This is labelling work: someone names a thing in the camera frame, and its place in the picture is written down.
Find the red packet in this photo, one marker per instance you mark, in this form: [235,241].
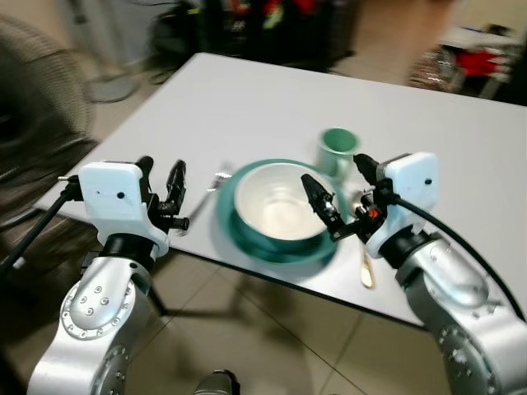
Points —
[484,64]

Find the gold metal spoon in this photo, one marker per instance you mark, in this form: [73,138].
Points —
[366,271]

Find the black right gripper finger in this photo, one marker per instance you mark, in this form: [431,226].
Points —
[323,204]
[369,170]

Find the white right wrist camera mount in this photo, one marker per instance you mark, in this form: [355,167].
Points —
[412,193]

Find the silver metal fork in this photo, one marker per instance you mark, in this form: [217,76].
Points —
[216,183]

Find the teal ceramic plate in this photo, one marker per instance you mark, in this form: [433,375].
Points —
[235,239]

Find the black shelf with items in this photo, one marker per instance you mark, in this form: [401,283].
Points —
[247,29]

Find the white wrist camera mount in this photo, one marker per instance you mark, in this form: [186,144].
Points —
[412,193]
[115,197]

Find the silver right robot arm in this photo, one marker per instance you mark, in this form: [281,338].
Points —
[453,304]

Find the white round fan base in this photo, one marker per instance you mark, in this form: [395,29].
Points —
[111,86]

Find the woven brown basket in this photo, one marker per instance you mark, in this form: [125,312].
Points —
[432,70]

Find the dark robot foot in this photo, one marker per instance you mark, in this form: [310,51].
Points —
[216,383]

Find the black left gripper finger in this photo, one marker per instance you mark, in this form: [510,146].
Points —
[146,168]
[177,185]

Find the white flat box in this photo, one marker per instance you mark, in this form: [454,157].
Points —
[482,37]

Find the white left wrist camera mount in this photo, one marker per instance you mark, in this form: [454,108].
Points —
[115,197]

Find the dark table leg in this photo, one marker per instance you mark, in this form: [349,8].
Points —
[156,300]

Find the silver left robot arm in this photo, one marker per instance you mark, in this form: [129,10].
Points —
[99,309]

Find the green ceramic mug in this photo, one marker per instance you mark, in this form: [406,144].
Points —
[336,152]

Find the white ceramic bowl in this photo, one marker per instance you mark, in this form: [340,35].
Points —
[276,206]

